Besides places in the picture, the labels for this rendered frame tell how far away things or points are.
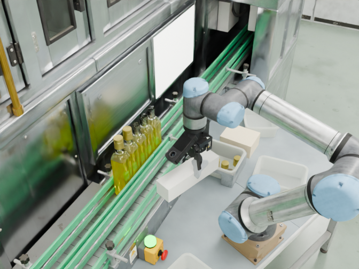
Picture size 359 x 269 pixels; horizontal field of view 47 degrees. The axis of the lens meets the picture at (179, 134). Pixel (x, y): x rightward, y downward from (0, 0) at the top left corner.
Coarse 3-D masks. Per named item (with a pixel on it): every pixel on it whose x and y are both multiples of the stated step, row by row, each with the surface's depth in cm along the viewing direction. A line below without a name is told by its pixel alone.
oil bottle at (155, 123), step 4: (156, 116) 168; (148, 120) 166; (152, 120) 166; (156, 120) 166; (152, 124) 165; (156, 124) 166; (160, 124) 170; (156, 128) 167; (160, 128) 171; (156, 132) 168; (160, 132) 172; (156, 136) 169; (160, 136) 173; (156, 140) 171; (160, 140) 175; (156, 144) 172; (156, 148) 173
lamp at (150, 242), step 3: (147, 237) 151; (150, 237) 151; (153, 237) 151; (144, 240) 151; (147, 240) 150; (150, 240) 150; (153, 240) 150; (156, 240) 152; (144, 243) 152; (147, 243) 150; (150, 243) 150; (153, 243) 150; (156, 243) 152; (147, 246) 150; (150, 246) 150; (153, 246) 151
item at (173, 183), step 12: (204, 156) 147; (216, 156) 147; (180, 168) 142; (192, 168) 142; (216, 168) 150; (156, 180) 138; (168, 180) 138; (180, 180) 138; (192, 180) 142; (168, 192) 135; (180, 192) 140
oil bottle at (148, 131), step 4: (140, 124) 164; (148, 124) 164; (144, 128) 162; (148, 128) 162; (152, 128) 165; (144, 132) 162; (148, 132) 162; (152, 132) 165; (148, 136) 163; (152, 136) 167; (148, 140) 164; (152, 140) 168; (148, 144) 165; (152, 144) 169; (148, 148) 166; (152, 148) 170; (148, 152) 168; (152, 152) 171; (148, 156) 169
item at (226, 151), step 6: (216, 144) 195; (222, 144) 193; (228, 144) 193; (210, 150) 198; (216, 150) 197; (222, 150) 195; (228, 150) 193; (234, 150) 192; (240, 150) 190; (222, 156) 197; (228, 156) 195; (240, 156) 192; (240, 162) 183; (222, 168) 181; (234, 168) 191
